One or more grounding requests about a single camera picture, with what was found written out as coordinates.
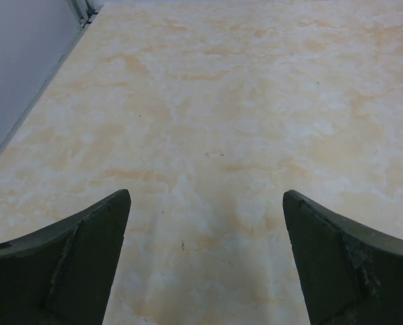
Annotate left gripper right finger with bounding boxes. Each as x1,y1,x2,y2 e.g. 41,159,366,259
282,190,403,324

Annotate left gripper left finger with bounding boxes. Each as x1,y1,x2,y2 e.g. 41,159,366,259
0,189,131,324

